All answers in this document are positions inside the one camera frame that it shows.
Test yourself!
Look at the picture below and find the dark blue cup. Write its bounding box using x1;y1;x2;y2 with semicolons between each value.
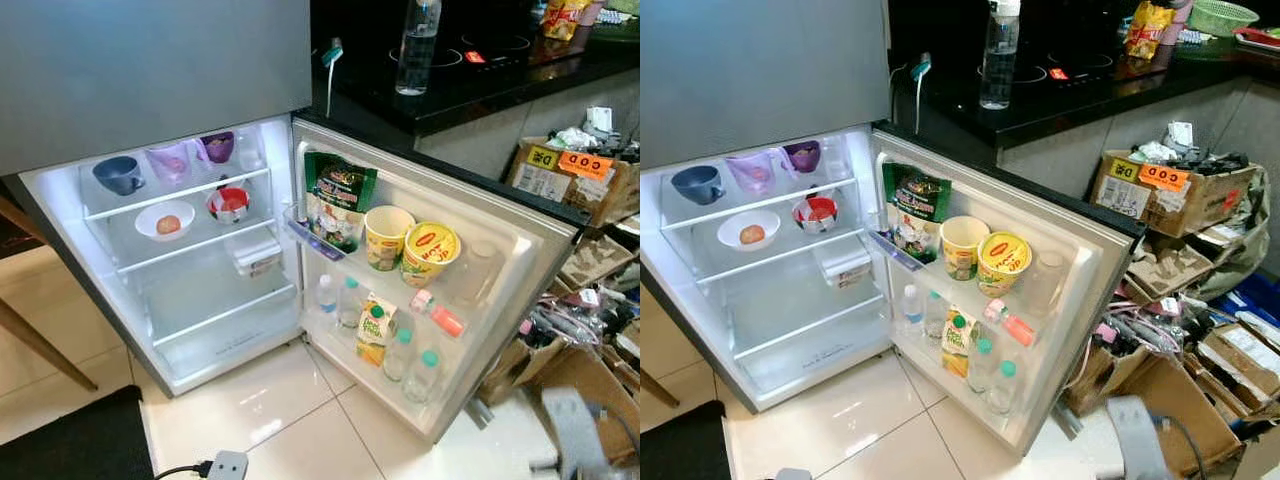
670;164;728;207
92;155;147;197

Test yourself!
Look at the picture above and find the steel bowl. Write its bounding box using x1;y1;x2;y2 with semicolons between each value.
206;185;251;225
793;195;841;235

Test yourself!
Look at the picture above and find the glass fridge shelf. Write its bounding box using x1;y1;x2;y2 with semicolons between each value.
80;150;273;223
662;160;859;231
140;262;301;347
690;205;866;286
105;195;279;274
725;275;889;361

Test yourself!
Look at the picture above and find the grey fridge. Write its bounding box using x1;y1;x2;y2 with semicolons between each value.
0;0;581;446
640;0;1146;459

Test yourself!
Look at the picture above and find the clear fridge crisper drawer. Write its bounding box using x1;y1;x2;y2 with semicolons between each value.
150;300;304;386
735;312;893;399

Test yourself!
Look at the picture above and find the cardboard egg tray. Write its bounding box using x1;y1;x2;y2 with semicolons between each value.
560;235;633;291
1125;245;1206;301

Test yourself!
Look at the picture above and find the white bowl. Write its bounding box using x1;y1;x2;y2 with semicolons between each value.
716;209;782;253
134;199;197;243

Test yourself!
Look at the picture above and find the cardboard box orange sticker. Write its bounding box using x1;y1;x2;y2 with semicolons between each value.
505;135;641;229
1088;150;1259;239

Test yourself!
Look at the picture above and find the pink transparent measuring jug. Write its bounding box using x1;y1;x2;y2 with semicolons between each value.
145;140;201;189
725;150;783;198

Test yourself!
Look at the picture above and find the clear plastic cup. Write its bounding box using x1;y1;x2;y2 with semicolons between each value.
1030;250;1071;316
458;240;501;306

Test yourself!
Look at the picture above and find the plain brown cardboard box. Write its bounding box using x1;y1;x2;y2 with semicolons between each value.
480;335;641;466
1062;345;1246;476

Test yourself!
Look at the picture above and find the purple bowl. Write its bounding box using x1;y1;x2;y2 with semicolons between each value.
782;141;823;176
198;131;237;166

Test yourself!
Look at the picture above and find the white tray container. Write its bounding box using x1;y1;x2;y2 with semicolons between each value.
228;232;284;278
815;243;873;291

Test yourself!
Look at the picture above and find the black kitchen counter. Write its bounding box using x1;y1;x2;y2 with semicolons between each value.
888;0;1280;149
310;0;641;136

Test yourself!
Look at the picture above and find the yellow instant noodle cup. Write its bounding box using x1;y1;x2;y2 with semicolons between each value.
977;232;1033;299
401;221;462;289

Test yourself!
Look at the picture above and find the clear plastic bottle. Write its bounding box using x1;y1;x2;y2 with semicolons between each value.
820;135;852;183
235;130;269;176

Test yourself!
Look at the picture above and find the pink orange small bottle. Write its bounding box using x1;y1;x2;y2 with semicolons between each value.
410;288;466;338
985;298;1038;349

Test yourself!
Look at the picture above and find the black floor mat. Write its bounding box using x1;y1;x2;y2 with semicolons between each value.
640;400;731;480
0;385;156;480

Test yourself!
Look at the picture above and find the yellow snack bag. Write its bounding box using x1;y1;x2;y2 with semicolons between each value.
1124;0;1176;59
541;0;593;43

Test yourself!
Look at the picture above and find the beige instant noodle cup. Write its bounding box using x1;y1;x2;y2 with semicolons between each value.
940;215;992;282
363;205;417;272

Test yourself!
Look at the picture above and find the green capped clear bottle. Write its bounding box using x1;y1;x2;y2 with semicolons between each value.
405;348;441;404
985;360;1019;416
965;338;994;394
383;326;414;383

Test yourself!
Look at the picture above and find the green snack bag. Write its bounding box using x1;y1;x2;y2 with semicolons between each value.
303;150;379;253
882;162;953;263

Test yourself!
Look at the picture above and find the yellow green juice carton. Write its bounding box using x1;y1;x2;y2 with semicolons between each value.
356;295;399;367
940;308;979;379

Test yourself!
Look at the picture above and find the tall clear water bottle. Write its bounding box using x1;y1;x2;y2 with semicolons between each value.
395;0;443;97
980;0;1021;111

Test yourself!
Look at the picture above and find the teal white utensil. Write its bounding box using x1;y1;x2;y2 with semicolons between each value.
908;52;933;131
320;38;345;119

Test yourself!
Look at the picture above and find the olive cloth bag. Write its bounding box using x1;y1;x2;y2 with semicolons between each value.
1190;165;1271;301

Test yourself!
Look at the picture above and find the green plastic basket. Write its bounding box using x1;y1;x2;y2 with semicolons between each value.
1186;0;1259;38

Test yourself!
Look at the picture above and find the tangled cable bundle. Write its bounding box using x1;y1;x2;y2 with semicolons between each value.
1095;300;1191;361
520;290;621;351

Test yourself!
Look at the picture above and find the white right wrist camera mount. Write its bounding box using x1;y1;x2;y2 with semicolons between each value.
543;388;613;480
1105;395;1179;480

